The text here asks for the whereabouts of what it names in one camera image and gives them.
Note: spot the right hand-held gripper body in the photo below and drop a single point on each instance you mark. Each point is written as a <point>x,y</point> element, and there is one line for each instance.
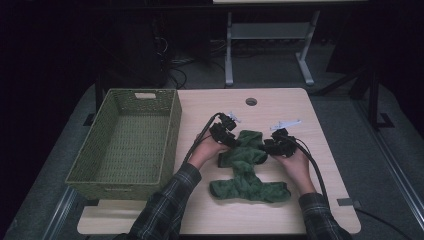
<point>283,145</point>

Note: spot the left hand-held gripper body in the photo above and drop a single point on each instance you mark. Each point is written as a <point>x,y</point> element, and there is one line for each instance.
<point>221,131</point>

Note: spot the green woven basket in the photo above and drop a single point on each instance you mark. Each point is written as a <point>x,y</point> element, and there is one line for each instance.
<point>128,146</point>

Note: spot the person's left hand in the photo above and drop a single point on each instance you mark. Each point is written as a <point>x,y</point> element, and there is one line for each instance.
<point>206,150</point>

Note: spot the person's right hand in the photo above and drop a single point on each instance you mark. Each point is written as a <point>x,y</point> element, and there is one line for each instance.
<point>296,170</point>

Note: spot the grey tape strip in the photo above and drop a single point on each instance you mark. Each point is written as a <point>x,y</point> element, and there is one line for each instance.
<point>348,202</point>

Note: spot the black metal stand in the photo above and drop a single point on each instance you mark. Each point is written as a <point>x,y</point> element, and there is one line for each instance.
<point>374,100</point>

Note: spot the grey metal stand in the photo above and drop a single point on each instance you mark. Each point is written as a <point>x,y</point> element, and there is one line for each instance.
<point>268,31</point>

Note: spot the dark computer tower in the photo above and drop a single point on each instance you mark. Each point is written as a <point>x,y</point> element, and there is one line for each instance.
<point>133,50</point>

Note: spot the metal floor rail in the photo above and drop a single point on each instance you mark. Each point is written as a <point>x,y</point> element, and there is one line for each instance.
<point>395,163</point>
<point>58,215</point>

